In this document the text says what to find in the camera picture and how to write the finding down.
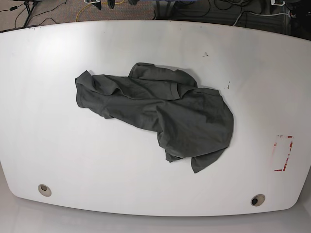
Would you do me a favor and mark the dark grey t-shirt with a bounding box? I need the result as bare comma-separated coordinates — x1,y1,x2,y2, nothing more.
75,63,234,173

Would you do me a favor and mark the red tape rectangle marking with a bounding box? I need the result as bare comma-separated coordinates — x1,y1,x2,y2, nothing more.
271,135,294,172

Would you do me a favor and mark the right table grommet hole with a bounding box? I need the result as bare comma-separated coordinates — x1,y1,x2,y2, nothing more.
250,194,265,207

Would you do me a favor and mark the table grommet hole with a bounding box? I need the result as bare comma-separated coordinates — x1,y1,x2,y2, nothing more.
38,184,52,197
250,194,265,207

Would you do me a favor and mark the left table grommet hole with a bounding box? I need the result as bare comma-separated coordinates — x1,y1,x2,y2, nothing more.
38,184,52,197

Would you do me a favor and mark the black tripod stand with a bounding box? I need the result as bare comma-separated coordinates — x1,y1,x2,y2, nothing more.
14,0,40,29

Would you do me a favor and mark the yellow cable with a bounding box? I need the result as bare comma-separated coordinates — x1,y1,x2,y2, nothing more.
75,0,125,22

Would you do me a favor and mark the white cable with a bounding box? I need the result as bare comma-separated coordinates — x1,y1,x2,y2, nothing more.
232,11,290,27

